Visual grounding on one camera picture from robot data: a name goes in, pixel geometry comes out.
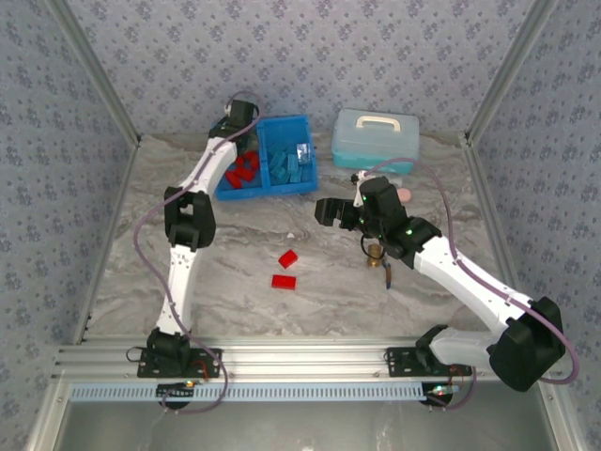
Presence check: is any light blue case white handle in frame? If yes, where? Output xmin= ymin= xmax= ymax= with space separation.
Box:
xmin=331 ymin=108 xmax=421 ymax=175

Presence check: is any aluminium corner post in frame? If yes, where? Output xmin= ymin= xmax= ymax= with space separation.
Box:
xmin=46 ymin=0 xmax=142 ymax=147
xmin=463 ymin=0 xmax=562 ymax=147

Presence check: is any small adapter board with led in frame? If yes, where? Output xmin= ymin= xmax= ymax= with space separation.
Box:
xmin=157 ymin=382 xmax=196 ymax=406
xmin=422 ymin=382 xmax=459 ymax=408

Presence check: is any wide aluminium mounting rail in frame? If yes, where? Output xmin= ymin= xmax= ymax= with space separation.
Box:
xmin=51 ymin=335 xmax=564 ymax=382

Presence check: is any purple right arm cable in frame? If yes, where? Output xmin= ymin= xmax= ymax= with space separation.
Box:
xmin=363 ymin=157 xmax=581 ymax=412

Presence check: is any blue divided plastic bin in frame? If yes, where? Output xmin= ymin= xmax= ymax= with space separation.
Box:
xmin=208 ymin=114 xmax=320 ymax=202

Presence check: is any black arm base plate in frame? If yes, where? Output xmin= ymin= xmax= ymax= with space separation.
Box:
xmin=136 ymin=347 xmax=223 ymax=380
xmin=384 ymin=346 xmax=473 ymax=380

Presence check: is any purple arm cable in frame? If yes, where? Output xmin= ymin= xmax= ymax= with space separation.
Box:
xmin=363 ymin=157 xmax=581 ymax=412
xmin=133 ymin=91 xmax=267 ymax=415

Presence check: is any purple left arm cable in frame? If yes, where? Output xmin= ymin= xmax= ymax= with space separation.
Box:
xmin=133 ymin=91 xmax=267 ymax=415

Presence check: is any grey metal lower shelf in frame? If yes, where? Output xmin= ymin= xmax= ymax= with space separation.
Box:
xmin=46 ymin=380 xmax=564 ymax=451

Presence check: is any brass valve blue handle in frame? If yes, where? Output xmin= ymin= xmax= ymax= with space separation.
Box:
xmin=365 ymin=243 xmax=395 ymax=290

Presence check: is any light blue slotted cable duct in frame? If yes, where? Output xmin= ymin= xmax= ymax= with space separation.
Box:
xmin=69 ymin=382 xmax=429 ymax=403

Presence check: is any aluminium side rail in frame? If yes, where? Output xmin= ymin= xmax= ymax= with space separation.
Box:
xmin=72 ymin=135 xmax=142 ymax=347
xmin=462 ymin=133 xmax=539 ymax=342

